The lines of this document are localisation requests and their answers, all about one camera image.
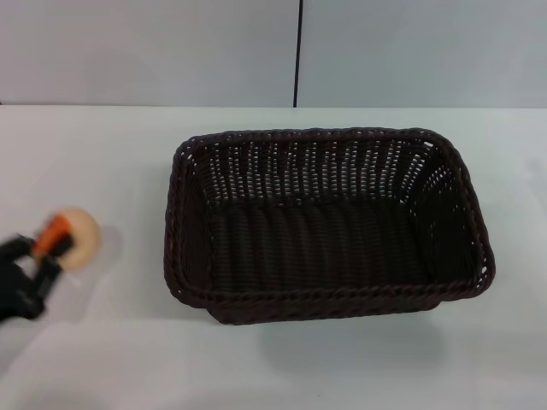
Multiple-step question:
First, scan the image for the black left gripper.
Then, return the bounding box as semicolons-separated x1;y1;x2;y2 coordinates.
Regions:
0;232;66;322

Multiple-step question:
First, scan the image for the round bread with red jam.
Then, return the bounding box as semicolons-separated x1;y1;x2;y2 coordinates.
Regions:
32;206;103;273

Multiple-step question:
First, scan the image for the dark brown woven basket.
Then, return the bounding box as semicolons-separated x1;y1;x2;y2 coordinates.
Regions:
162;126;497;327

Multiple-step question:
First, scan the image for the black vertical wall strip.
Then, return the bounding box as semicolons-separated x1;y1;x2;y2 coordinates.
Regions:
292;0;304;108

